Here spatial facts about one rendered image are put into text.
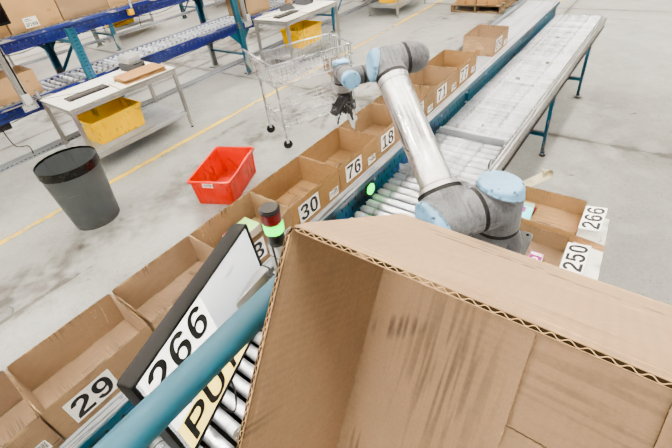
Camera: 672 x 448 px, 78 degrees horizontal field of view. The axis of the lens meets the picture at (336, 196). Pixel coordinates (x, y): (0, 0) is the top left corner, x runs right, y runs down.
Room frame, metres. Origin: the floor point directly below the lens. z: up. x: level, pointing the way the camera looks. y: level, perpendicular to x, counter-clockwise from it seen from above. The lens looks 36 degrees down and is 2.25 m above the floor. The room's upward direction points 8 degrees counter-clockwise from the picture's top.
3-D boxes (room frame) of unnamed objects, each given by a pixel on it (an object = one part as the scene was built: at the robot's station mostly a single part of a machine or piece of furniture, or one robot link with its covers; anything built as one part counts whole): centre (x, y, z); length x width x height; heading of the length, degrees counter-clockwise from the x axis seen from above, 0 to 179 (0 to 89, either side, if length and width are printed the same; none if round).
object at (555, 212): (1.60, -1.03, 0.80); 0.38 x 0.28 x 0.10; 50
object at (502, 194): (1.04, -0.52, 1.37); 0.17 x 0.15 x 0.18; 102
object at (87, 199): (3.29, 2.29, 0.32); 0.50 x 0.50 x 0.64
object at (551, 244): (1.37, -0.81, 0.80); 0.38 x 0.28 x 0.10; 50
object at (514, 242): (1.05, -0.53, 1.24); 0.19 x 0.19 x 0.10
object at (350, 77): (2.01, -0.15, 1.50); 0.12 x 0.12 x 0.09; 12
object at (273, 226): (0.80, 0.16, 1.62); 0.05 x 0.05 x 0.06
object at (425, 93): (2.74, -0.57, 0.96); 0.39 x 0.29 x 0.17; 139
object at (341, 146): (2.15, -0.05, 0.96); 0.39 x 0.29 x 0.17; 139
